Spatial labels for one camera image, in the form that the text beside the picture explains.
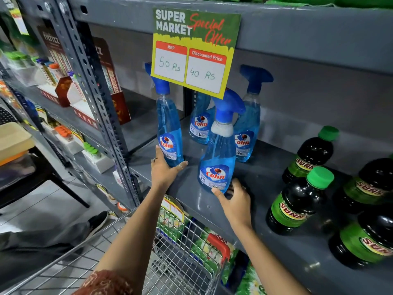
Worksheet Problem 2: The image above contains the person's right hand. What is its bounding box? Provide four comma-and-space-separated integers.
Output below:
211, 178, 253, 228

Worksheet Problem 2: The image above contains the person's left hand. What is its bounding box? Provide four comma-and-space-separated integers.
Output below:
150, 145, 189, 194

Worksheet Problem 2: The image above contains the blue glass cleaner spray bottle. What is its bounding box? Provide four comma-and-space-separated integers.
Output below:
189, 91, 216, 145
145, 62, 185, 168
197, 89, 246, 194
233, 65, 274, 163

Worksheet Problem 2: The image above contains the person's right forearm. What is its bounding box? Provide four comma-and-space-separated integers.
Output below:
229, 222, 311, 295

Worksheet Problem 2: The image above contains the person's left forearm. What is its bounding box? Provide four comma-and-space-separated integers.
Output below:
94, 185, 171, 295

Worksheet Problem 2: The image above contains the yellow shelf price tag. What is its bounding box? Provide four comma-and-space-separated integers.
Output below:
161, 195, 185, 224

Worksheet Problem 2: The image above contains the green detergent packet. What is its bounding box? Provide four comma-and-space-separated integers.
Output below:
156, 196, 192, 244
190, 227, 238, 284
235, 260, 268, 295

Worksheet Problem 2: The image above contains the dark bottle with green cap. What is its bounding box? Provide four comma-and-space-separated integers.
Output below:
282, 125, 340, 185
328, 207, 393, 270
265, 166, 335, 236
333, 155, 393, 214

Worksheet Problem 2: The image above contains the white box of green-capped tubes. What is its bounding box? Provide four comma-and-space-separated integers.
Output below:
81, 142, 115, 174

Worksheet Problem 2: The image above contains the person's black shoe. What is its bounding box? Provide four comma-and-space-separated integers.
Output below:
87, 211, 119, 241

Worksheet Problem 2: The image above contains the green yellow price sign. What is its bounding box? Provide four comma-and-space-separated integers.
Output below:
150, 8, 241, 100

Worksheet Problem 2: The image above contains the white box of orange-capped tubes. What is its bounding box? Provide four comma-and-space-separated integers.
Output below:
54, 125, 84, 155

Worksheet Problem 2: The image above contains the brown display box of tubes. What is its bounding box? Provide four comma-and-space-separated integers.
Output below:
67, 37, 132, 130
36, 25, 73, 108

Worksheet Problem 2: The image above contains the person's patterned brown sleeve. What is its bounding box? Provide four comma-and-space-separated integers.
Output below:
73, 270, 134, 295

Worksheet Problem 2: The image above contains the black chair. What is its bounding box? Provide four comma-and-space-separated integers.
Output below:
0, 107, 90, 216

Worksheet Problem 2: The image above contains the person's grey trouser leg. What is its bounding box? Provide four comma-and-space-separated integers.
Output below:
0, 222, 91, 275

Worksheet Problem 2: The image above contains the beige box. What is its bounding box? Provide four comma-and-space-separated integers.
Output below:
0, 121, 36, 162

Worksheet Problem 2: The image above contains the grey metal shelf rack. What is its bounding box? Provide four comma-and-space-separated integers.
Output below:
0, 0, 393, 295

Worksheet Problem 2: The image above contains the small white shelf sign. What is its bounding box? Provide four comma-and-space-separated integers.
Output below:
2, 0, 30, 36

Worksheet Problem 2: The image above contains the wire shopping cart red handle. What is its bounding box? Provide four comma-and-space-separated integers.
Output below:
0, 208, 231, 295

